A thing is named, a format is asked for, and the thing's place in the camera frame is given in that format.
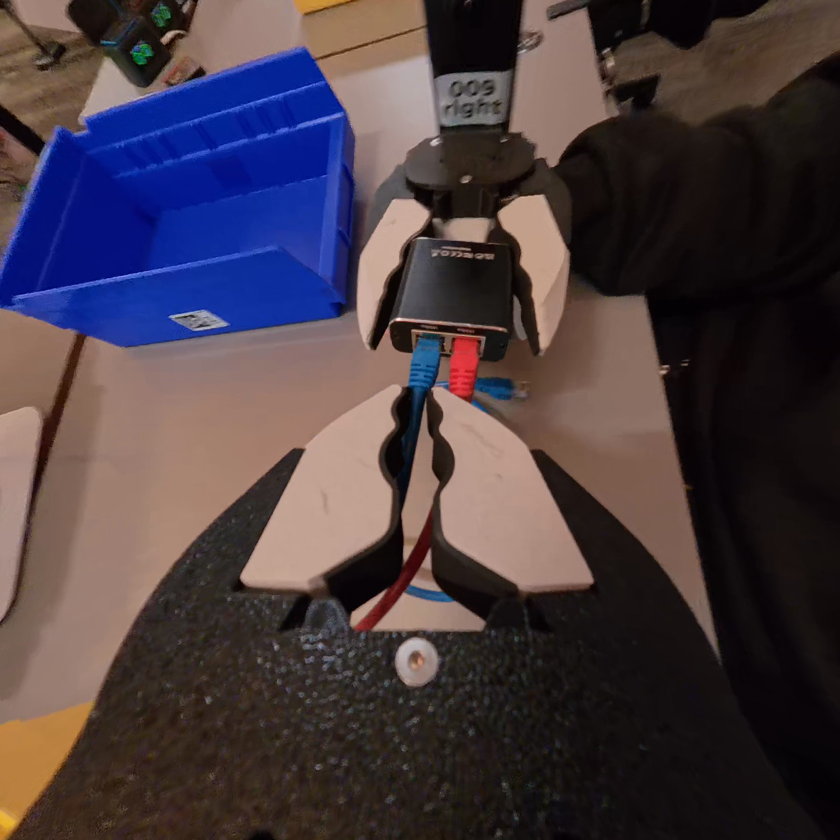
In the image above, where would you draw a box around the blue network cable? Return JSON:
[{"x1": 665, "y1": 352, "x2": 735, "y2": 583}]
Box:
[{"x1": 392, "y1": 333, "x2": 531, "y2": 603}]

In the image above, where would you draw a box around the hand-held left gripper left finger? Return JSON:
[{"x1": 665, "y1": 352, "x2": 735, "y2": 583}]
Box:
[{"x1": 239, "y1": 386, "x2": 406, "y2": 613}]

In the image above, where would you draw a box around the blue plastic bin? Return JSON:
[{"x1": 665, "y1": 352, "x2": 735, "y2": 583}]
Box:
[{"x1": 0, "y1": 46, "x2": 358, "y2": 349}]

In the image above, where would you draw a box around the black chair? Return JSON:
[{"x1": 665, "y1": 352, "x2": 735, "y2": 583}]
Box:
[{"x1": 548, "y1": 0, "x2": 665, "y2": 111}]

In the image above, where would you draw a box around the person's black sweatshirt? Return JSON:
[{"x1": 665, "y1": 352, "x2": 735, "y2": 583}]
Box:
[{"x1": 646, "y1": 289, "x2": 840, "y2": 840}]

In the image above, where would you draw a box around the black network adapter box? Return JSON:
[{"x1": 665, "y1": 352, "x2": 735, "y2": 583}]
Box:
[{"x1": 389, "y1": 238, "x2": 514, "y2": 361}]

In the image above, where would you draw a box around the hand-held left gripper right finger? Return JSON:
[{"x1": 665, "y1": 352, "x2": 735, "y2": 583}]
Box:
[{"x1": 427, "y1": 387, "x2": 595, "y2": 621}]

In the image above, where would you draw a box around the red network cable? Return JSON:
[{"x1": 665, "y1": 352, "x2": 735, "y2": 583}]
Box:
[{"x1": 354, "y1": 336, "x2": 485, "y2": 632}]

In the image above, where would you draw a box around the person's right forearm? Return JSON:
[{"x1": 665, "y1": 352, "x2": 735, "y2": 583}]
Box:
[{"x1": 556, "y1": 56, "x2": 840, "y2": 301}]

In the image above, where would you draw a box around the black floor stand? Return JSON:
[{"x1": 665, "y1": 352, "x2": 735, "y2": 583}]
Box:
[{"x1": 0, "y1": 5, "x2": 67, "y2": 71}]

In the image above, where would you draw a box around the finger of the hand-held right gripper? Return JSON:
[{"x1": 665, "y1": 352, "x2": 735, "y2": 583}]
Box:
[
  {"x1": 497, "y1": 193, "x2": 571, "y2": 357},
  {"x1": 357, "y1": 199, "x2": 433, "y2": 352}
]

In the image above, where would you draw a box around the yellow plastic bin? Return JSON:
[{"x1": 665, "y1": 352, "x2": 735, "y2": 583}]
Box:
[{"x1": 0, "y1": 701, "x2": 94, "y2": 840}]

